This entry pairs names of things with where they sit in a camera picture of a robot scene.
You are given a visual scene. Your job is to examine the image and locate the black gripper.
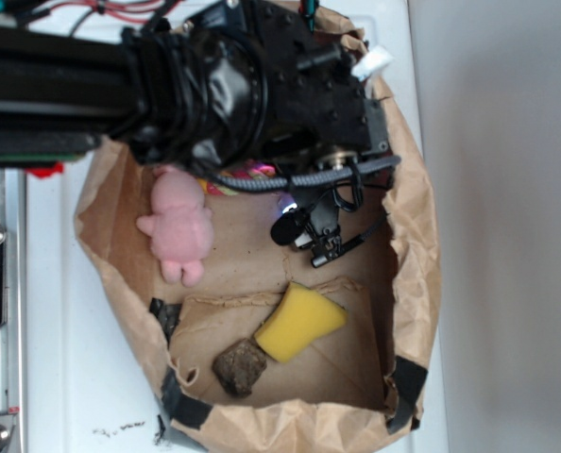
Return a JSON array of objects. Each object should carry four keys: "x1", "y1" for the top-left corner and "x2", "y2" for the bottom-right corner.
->
[{"x1": 186, "y1": 1, "x2": 388, "y2": 170}]

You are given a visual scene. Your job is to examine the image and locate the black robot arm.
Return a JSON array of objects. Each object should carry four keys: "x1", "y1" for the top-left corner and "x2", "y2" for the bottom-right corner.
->
[{"x1": 0, "y1": 1, "x2": 389, "y2": 175}]

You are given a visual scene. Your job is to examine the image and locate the pink plush toy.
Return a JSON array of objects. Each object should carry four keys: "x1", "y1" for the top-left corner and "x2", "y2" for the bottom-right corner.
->
[{"x1": 136, "y1": 165, "x2": 213, "y2": 287}]

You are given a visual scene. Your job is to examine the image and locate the yellow sponge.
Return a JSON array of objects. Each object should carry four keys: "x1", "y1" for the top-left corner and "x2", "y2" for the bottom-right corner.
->
[{"x1": 254, "y1": 282, "x2": 348, "y2": 363}]

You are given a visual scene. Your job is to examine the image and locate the brown rock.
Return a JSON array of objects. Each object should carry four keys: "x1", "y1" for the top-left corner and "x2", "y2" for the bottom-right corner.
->
[{"x1": 212, "y1": 339, "x2": 267, "y2": 398}]

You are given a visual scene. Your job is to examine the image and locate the brown paper bag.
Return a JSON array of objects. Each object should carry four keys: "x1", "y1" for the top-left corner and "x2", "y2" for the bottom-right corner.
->
[{"x1": 74, "y1": 1, "x2": 441, "y2": 449}]

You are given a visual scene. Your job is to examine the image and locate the multicolored twisted rope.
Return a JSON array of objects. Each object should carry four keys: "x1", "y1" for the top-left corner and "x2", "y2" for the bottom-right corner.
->
[{"x1": 195, "y1": 159, "x2": 278, "y2": 198}]

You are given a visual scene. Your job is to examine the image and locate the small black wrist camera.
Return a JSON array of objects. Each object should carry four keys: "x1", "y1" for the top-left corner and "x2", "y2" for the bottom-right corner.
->
[{"x1": 270, "y1": 188, "x2": 390, "y2": 269}]

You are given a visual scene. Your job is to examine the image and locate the aluminium rail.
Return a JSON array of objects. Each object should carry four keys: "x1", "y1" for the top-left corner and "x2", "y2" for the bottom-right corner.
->
[{"x1": 0, "y1": 169, "x2": 26, "y2": 452}]

